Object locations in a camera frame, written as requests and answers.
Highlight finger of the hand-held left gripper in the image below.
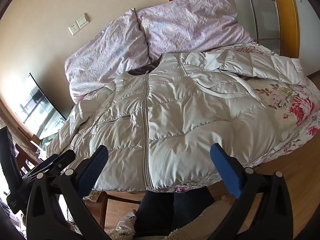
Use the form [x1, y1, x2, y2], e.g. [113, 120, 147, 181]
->
[25, 149, 76, 180]

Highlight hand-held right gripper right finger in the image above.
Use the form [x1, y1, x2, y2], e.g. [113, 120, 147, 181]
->
[210, 143, 293, 240]

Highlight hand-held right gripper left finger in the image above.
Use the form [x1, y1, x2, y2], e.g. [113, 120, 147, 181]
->
[26, 144, 112, 240]

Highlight white puffer jacket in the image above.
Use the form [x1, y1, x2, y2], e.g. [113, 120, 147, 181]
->
[45, 47, 307, 192]

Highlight wooden television cabinet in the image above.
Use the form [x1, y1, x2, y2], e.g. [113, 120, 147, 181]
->
[0, 97, 48, 170]

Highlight flat screen television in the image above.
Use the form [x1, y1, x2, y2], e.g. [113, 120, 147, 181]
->
[14, 72, 67, 139]

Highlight white plastic bag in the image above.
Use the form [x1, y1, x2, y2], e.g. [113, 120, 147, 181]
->
[116, 211, 139, 240]

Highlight person's dark trouser legs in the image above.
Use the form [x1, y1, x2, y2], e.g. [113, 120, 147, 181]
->
[135, 187, 215, 240]

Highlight floral bed sheet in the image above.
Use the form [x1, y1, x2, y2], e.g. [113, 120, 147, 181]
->
[82, 41, 320, 203]

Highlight lilac floral pillow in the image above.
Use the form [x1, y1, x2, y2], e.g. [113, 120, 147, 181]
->
[64, 9, 150, 103]
[136, 0, 253, 58]

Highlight frosted glass door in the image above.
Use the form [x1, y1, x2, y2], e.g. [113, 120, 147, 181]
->
[220, 0, 300, 58]

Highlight wooden bed frame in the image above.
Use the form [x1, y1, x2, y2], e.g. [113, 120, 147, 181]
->
[99, 190, 143, 230]

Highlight white wall socket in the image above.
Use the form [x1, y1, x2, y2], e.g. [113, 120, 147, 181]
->
[68, 22, 80, 36]

